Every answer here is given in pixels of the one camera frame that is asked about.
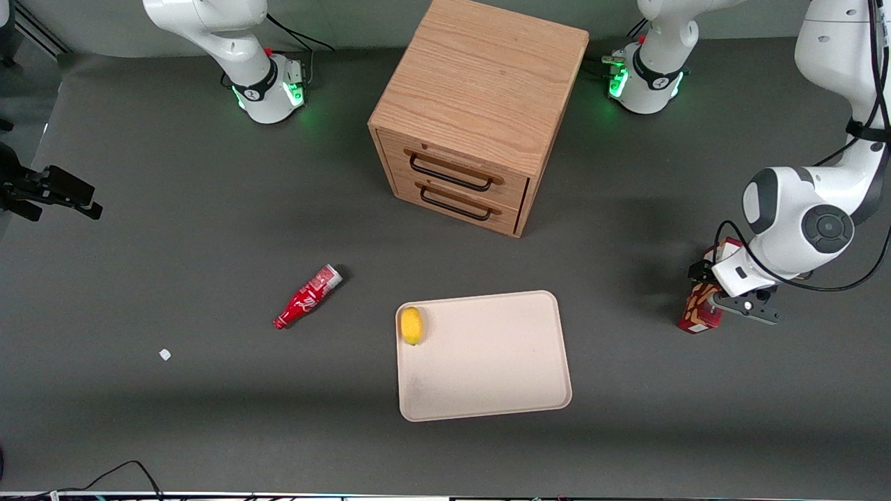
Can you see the red cookie box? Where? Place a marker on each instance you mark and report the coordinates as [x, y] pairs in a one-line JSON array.
[[696, 316]]

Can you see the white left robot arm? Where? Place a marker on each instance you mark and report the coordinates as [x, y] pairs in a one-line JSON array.
[[821, 56]]

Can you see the beige plastic tray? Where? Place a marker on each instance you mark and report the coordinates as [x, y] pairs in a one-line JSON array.
[[487, 362]]

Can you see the wooden two-drawer cabinet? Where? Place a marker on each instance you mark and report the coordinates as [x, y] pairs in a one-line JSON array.
[[480, 76]]

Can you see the yellow lemon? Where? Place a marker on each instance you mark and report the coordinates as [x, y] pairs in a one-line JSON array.
[[411, 325]]

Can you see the red cola bottle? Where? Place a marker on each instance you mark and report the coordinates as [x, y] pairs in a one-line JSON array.
[[306, 298]]

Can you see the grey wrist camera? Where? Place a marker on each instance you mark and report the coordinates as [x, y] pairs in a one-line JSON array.
[[748, 307]]

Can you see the black camera clamp mount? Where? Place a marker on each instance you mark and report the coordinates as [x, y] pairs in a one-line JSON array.
[[62, 188]]

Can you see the metal frame rail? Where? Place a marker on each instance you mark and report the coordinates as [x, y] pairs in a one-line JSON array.
[[42, 31]]

